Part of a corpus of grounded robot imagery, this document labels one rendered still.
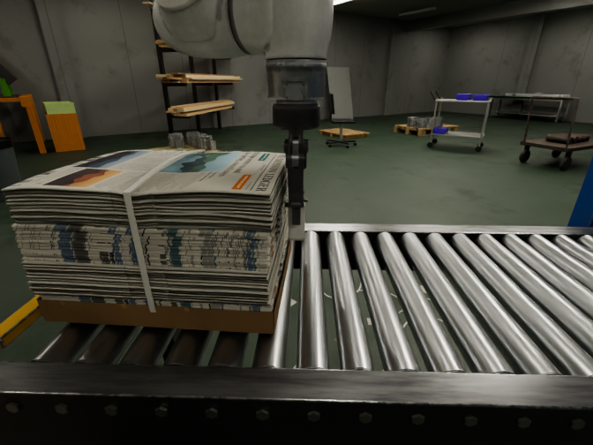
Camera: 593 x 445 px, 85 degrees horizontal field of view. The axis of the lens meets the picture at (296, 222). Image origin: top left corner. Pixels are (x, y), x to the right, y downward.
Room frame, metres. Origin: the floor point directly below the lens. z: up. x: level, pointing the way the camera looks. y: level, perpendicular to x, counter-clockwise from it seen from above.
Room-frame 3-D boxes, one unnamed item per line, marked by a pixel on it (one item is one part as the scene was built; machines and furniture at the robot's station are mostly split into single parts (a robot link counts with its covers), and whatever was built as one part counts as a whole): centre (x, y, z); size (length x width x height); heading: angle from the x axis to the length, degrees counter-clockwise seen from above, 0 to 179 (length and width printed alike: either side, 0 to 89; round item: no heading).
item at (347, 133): (7.79, -1.09, 0.05); 1.06 x 0.75 x 0.10; 34
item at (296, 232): (0.53, 0.00, 0.93); 0.03 x 0.01 x 0.07; 88
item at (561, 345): (0.54, -0.42, 0.77); 0.47 x 0.05 x 0.05; 178
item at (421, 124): (8.33, -3.22, 0.19); 1.35 x 0.93 x 0.38; 122
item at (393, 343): (0.55, -0.16, 0.77); 0.47 x 0.05 x 0.05; 178
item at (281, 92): (0.54, 0.00, 1.16); 0.09 x 0.09 x 0.06
